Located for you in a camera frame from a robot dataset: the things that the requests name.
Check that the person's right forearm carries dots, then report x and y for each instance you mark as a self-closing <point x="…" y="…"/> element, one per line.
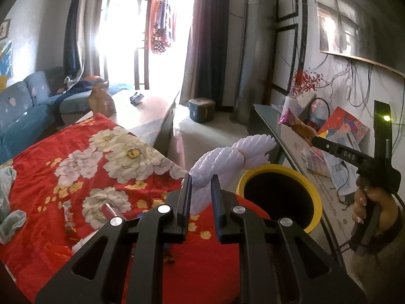
<point x="386" y="259"/>

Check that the blue patterned sofa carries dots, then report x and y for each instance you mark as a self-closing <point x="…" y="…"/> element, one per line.
<point x="19" y="107"/>

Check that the grey curtain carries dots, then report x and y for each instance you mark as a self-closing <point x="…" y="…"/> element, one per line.
<point x="205" y="53"/>

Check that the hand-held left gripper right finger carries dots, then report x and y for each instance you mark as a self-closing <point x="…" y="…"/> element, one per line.
<point x="216" y="196"/>

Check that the pink brown snack wrapper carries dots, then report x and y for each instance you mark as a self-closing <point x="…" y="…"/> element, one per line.
<point x="300" y="129"/>

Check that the framed calligraphy picture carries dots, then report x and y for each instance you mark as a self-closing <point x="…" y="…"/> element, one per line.
<point x="4" y="29"/>

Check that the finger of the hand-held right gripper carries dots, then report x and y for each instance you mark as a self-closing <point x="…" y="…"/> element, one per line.
<point x="322" y="143"/>

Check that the brown framed glass door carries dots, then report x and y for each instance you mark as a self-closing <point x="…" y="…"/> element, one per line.
<point x="137" y="69"/>

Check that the glass television stand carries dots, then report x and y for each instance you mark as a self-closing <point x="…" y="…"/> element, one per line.
<point x="269" y="117"/>

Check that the glossy coffee table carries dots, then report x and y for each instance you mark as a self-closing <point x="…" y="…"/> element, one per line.
<point x="148" y="107"/>

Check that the wall-mounted television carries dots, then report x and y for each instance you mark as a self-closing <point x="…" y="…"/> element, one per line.
<point x="348" y="28"/>

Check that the white printed paper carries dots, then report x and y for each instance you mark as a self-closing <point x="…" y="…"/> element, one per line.
<point x="341" y="171"/>

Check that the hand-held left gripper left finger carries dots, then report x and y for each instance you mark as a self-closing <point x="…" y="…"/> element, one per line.
<point x="187" y="196"/>

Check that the country map poster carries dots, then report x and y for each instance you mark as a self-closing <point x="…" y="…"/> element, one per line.
<point x="4" y="60"/>

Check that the clear plastic packet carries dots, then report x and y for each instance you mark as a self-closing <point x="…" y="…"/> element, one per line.
<point x="313" y="160"/>

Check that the brown paper bag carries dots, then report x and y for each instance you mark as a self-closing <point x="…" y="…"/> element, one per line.
<point x="101" y="101"/>

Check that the white foam fruit net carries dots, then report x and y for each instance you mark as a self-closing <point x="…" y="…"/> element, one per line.
<point x="221" y="161"/>

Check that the blue storage box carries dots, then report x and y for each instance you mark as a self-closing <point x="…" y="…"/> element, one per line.
<point x="201" y="110"/>

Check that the striped red wrapper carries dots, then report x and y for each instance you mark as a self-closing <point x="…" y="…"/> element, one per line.
<point x="109" y="210"/>

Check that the dark garment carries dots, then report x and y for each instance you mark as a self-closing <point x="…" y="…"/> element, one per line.
<point x="79" y="85"/>

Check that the yellow cushion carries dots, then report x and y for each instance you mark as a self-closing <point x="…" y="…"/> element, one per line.
<point x="2" y="82"/>

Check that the person's right hand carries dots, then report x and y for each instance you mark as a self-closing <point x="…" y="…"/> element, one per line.
<point x="387" y="212"/>

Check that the small blue object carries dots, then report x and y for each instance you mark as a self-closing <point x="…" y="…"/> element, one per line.
<point x="136" y="98"/>

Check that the red floral blanket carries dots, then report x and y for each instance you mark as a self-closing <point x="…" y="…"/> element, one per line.
<point x="38" y="152"/>

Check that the grey standing air conditioner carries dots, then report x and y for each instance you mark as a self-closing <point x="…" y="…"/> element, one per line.
<point x="253" y="53"/>

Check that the grey crumpled cloth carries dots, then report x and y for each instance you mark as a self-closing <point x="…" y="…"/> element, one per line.
<point x="8" y="180"/>

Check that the dark blue curtain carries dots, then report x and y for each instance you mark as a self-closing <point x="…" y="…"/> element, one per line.
<point x="74" y="38"/>

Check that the yellow bin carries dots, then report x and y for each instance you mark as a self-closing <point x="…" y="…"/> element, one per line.
<point x="275" y="193"/>

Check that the hanging laundry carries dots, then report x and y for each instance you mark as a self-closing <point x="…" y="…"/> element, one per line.
<point x="159" y="31"/>

